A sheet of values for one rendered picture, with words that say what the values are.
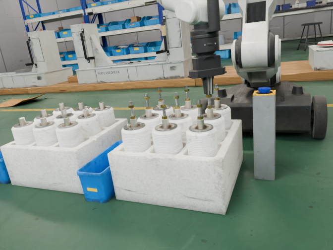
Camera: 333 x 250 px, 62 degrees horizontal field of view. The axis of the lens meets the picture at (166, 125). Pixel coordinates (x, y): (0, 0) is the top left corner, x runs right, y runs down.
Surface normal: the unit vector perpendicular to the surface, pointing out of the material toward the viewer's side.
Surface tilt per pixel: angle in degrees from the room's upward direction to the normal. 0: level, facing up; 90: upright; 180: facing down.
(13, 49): 90
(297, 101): 45
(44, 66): 90
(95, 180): 92
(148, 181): 90
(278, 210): 0
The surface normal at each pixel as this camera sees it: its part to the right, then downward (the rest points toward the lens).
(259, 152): -0.38, 0.33
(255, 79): -0.38, 0.07
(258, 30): -0.33, -0.46
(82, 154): 0.92, 0.01
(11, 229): -0.11, -0.95
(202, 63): 0.26, 0.26
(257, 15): -0.37, -0.24
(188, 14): -0.88, 0.24
